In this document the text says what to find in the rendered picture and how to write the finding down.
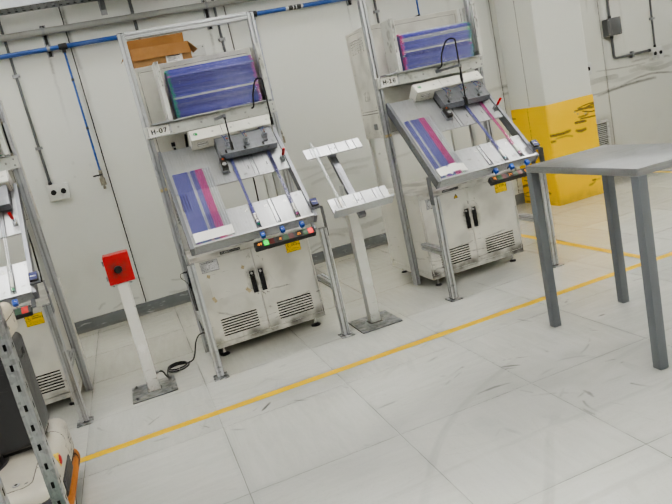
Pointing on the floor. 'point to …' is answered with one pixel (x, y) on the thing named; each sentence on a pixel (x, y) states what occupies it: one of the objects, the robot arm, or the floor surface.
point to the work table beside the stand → (618, 155)
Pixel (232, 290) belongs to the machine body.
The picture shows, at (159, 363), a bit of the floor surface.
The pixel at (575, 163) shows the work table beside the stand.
